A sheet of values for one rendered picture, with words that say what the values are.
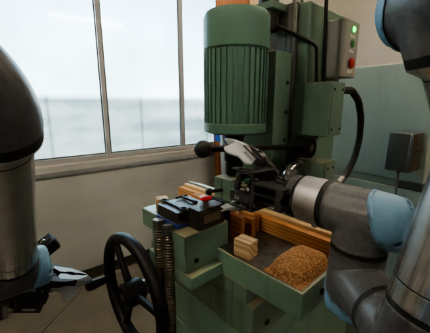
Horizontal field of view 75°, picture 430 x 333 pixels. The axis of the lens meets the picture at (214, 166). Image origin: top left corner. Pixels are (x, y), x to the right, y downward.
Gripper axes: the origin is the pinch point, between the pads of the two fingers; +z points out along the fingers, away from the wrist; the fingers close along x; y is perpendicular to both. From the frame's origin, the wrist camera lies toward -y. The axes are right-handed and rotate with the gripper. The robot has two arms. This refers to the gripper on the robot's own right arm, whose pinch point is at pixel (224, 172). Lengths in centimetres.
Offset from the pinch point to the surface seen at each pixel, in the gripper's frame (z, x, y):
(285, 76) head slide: 5.5, -23.9, -28.3
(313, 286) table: -21.0, 18.9, -4.5
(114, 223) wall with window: 146, 71, -37
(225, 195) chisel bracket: 10.7, 10.0, -11.8
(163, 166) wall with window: 143, 31, -76
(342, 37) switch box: -4, -36, -41
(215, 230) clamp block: 2.0, 14.3, 0.0
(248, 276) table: -8.0, 21.7, -0.7
